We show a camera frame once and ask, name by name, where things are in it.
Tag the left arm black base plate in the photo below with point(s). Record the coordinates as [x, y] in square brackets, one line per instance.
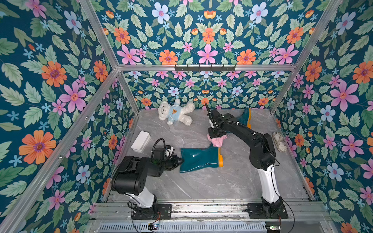
[157, 211]

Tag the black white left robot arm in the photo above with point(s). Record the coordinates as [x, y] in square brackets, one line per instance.
[130, 177]

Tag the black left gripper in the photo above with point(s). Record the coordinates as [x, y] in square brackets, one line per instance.
[174, 162]

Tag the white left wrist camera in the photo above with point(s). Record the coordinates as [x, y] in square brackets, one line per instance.
[169, 151]

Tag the white rectangular box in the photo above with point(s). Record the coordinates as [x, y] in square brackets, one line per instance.
[141, 142]

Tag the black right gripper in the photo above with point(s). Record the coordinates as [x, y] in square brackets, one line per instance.
[215, 121]

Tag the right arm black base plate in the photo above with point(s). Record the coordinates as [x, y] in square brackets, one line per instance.
[261, 211]

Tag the map print glasses case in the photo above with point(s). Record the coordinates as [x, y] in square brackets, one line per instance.
[280, 142]

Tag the pink microfiber cloth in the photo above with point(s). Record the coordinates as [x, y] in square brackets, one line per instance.
[217, 141]

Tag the black hook rail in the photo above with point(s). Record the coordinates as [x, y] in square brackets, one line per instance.
[198, 68]

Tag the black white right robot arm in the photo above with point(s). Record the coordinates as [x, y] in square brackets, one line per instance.
[262, 151]

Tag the teal rubber boot orange sole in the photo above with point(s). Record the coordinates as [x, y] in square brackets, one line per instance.
[197, 159]

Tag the white ventilation grille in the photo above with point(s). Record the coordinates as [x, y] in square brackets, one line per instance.
[183, 227]

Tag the white teddy bear blue shirt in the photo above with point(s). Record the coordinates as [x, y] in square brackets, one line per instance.
[176, 112]

